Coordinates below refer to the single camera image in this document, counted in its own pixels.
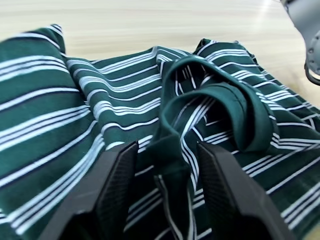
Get black cable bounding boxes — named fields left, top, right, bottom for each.
left=303, top=63, right=320, bottom=87

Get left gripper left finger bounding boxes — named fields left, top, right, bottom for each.
left=33, top=140, right=139, bottom=240

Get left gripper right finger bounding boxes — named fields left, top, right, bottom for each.
left=196, top=141, right=297, bottom=240

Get green white striped T-shirt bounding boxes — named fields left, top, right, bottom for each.
left=0, top=24, right=320, bottom=240

